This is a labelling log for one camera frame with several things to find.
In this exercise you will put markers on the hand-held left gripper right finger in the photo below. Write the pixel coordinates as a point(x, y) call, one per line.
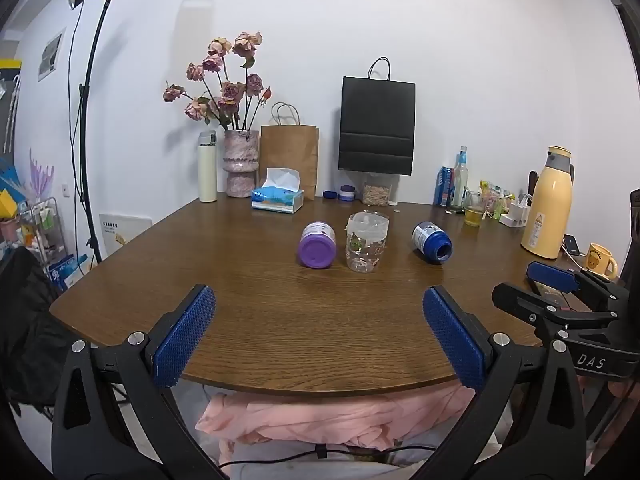
point(455, 342)

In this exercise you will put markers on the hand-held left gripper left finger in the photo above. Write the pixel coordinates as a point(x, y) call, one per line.
point(185, 342)

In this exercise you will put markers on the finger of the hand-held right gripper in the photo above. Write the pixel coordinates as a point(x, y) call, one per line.
point(550, 272)
point(530, 307)

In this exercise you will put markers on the purple cup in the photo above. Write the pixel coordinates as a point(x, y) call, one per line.
point(318, 247)

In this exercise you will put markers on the black phone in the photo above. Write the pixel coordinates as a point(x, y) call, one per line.
point(571, 245)

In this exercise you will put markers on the yellow mug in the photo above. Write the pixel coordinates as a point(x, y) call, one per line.
point(597, 260)

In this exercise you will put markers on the white power strip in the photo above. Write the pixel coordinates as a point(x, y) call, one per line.
point(515, 215)

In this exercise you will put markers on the yellow thermos jug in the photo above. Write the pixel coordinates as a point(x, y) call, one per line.
point(547, 205)

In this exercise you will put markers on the small colourful bottles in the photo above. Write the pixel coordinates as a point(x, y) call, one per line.
point(496, 200)

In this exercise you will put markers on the glass of yellow drink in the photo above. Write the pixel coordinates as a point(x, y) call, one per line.
point(474, 215)

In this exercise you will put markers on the white flat box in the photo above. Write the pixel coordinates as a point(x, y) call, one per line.
point(122, 232)

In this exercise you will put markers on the clear glass bottle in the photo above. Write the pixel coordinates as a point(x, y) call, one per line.
point(460, 180)

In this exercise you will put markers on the blue drink can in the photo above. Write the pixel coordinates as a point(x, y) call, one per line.
point(443, 186)

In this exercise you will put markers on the blue packet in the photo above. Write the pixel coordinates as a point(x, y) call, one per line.
point(65, 272)

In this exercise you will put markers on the pink cloth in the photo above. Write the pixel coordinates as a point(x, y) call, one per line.
point(325, 422)

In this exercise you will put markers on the glass jar of oats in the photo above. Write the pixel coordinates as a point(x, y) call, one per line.
point(376, 194)

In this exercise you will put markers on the blue tissue box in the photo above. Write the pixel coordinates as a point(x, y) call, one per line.
point(277, 200)

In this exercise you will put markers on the white thermos bottle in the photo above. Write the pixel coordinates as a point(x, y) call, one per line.
point(207, 170)

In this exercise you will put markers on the small purple jar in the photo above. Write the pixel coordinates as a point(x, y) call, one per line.
point(346, 193)

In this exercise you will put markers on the pink marbled vase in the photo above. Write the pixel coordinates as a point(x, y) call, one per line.
point(241, 162)

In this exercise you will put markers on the brown paper bag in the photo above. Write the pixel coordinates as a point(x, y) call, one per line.
point(290, 155)

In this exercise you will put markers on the purple plastic flowers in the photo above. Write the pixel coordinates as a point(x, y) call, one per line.
point(40, 175)

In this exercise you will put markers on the black paper bag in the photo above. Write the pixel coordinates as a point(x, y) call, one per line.
point(377, 125)

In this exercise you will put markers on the black light stand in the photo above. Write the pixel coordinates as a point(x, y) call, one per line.
point(89, 110)

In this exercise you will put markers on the dried pink roses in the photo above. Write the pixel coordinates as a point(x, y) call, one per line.
point(230, 92)

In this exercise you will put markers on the wall picture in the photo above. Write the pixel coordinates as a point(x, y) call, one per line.
point(51, 54)

